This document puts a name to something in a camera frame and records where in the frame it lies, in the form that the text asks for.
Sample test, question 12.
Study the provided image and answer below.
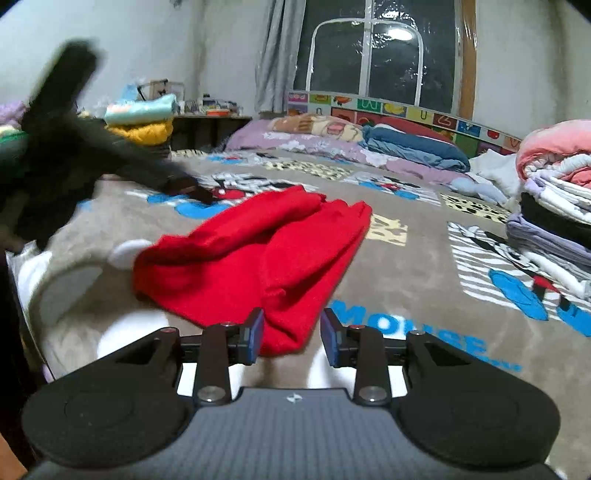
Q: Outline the white folded garment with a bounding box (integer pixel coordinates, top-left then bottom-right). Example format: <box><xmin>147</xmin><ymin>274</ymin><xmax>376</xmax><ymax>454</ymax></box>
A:
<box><xmin>512</xmin><ymin>248</ymin><xmax>591</xmax><ymax>302</ymax></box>

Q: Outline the white arched metal frame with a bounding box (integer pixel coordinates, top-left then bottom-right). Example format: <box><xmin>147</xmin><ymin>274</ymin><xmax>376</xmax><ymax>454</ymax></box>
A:
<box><xmin>305</xmin><ymin>19</ymin><xmax>424</xmax><ymax>108</ymax></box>

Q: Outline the window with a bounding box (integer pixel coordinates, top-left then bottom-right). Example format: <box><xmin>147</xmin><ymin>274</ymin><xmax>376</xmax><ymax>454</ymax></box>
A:
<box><xmin>293</xmin><ymin>0</ymin><xmax>462</xmax><ymax>114</ymax></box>

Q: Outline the colourful picture headboard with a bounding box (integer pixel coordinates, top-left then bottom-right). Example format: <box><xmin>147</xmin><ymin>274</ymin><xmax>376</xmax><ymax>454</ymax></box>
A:
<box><xmin>287</xmin><ymin>91</ymin><xmax>526</xmax><ymax>158</ymax></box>

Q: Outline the white floral folded cloth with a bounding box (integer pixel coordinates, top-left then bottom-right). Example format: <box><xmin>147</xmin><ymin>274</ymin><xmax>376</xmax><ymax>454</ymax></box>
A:
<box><xmin>525</xmin><ymin>154</ymin><xmax>591</xmax><ymax>223</ymax></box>

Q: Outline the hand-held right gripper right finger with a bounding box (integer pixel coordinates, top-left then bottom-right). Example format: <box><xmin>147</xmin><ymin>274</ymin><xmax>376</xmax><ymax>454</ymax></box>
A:
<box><xmin>321</xmin><ymin>308</ymin><xmax>484</xmax><ymax>408</ymax></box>

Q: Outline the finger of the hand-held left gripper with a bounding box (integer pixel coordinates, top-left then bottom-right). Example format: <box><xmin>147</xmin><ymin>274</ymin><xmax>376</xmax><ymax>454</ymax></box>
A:
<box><xmin>96</xmin><ymin>128</ymin><xmax>219</xmax><ymax>207</ymax></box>
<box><xmin>22</xmin><ymin>41</ymin><xmax>101</xmax><ymax>124</ymax></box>

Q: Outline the dark red pillow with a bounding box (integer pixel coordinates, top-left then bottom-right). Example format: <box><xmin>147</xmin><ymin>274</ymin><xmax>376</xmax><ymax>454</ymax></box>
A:
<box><xmin>378</xmin><ymin>115</ymin><xmax>456</xmax><ymax>145</ymax></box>

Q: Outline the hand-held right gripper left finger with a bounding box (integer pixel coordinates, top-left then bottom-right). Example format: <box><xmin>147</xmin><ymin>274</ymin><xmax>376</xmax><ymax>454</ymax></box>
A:
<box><xmin>112</xmin><ymin>308</ymin><xmax>265</xmax><ymax>408</ymax></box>

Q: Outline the wooden window post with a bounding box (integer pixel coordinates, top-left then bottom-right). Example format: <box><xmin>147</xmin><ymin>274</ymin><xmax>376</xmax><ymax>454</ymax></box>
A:
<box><xmin>456</xmin><ymin>0</ymin><xmax>479</xmax><ymax>119</ymax></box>

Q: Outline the desk clutter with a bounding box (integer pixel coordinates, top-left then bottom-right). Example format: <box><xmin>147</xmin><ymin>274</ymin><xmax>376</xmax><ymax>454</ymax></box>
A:
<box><xmin>135</xmin><ymin>80</ymin><xmax>242</xmax><ymax>117</ymax></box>

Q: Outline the purple floral bed sheet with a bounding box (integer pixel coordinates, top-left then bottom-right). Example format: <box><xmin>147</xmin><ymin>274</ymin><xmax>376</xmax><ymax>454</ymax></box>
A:
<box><xmin>225</xmin><ymin>117</ymin><xmax>468</xmax><ymax>186</ymax></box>

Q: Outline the yellow knit sweater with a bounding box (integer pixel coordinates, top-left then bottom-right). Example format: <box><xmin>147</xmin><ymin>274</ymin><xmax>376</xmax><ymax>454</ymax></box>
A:
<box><xmin>110</xmin><ymin>117</ymin><xmax>176</xmax><ymax>147</ymax></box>

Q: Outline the teal printed sweater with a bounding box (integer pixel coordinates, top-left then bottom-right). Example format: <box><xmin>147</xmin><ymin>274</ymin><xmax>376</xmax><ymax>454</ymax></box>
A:
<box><xmin>104</xmin><ymin>93</ymin><xmax>179</xmax><ymax>127</ymax></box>

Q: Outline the blue folded quilt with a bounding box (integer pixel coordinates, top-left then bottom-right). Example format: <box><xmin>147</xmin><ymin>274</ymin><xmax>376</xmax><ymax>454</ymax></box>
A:
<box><xmin>359</xmin><ymin>124</ymin><xmax>472</xmax><ymax>175</ymax></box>

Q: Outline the pink folded quilt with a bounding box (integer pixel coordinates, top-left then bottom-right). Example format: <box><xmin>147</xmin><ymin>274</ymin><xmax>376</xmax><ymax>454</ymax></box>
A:
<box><xmin>515</xmin><ymin>119</ymin><xmax>591</xmax><ymax>191</ymax></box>

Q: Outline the yellow cartoon pillow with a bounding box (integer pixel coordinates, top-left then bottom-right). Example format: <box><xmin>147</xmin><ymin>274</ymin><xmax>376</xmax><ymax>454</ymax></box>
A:
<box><xmin>269</xmin><ymin>113</ymin><xmax>366</xmax><ymax>145</ymax></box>

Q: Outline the grey cartoon mouse blanket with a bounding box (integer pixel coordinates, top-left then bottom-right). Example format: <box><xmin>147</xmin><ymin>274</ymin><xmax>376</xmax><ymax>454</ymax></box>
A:
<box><xmin>14</xmin><ymin>147</ymin><xmax>591</xmax><ymax>402</ymax></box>

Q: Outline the dark desk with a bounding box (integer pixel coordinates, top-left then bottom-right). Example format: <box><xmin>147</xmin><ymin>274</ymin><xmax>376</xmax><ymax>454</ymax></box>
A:
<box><xmin>172</xmin><ymin>113</ymin><xmax>253</xmax><ymax>151</ymax></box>

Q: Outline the red knit sweater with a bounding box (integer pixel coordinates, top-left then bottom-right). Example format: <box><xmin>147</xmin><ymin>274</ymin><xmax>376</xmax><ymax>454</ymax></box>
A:
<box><xmin>132</xmin><ymin>185</ymin><xmax>374</xmax><ymax>357</ymax></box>

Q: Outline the grey curtain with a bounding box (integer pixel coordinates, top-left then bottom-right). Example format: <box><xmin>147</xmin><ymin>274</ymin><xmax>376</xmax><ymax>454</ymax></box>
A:
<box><xmin>255</xmin><ymin>0</ymin><xmax>308</xmax><ymax>114</ymax></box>

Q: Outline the white crumpled cloth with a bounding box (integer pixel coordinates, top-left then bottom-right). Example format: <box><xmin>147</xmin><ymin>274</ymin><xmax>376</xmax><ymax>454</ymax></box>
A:
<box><xmin>468</xmin><ymin>151</ymin><xmax>523</xmax><ymax>195</ymax></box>

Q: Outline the light blue plush pillow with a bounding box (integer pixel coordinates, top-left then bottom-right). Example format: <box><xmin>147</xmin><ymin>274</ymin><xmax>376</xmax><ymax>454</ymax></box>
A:
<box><xmin>449</xmin><ymin>174</ymin><xmax>509</xmax><ymax>207</ymax></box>

